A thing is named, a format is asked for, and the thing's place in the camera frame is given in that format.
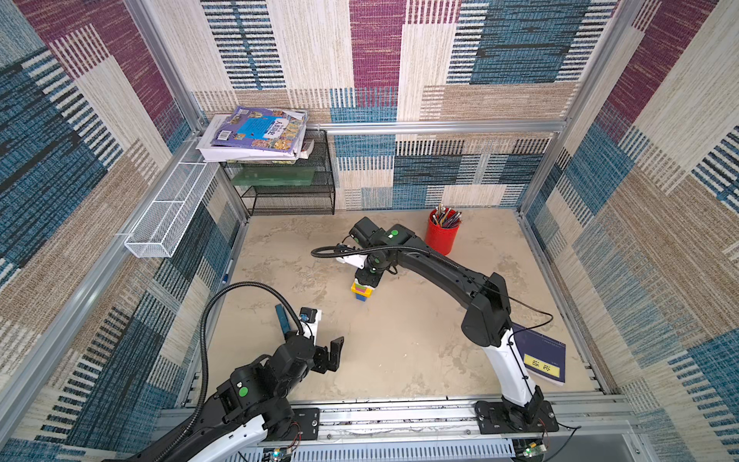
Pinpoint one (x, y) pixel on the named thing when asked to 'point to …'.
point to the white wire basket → (159, 230)
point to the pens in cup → (445, 217)
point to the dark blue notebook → (544, 357)
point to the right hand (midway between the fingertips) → (369, 285)
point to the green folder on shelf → (273, 176)
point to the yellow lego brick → (369, 293)
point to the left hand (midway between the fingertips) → (330, 337)
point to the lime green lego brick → (360, 286)
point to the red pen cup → (442, 229)
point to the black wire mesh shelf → (305, 187)
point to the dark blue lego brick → (361, 297)
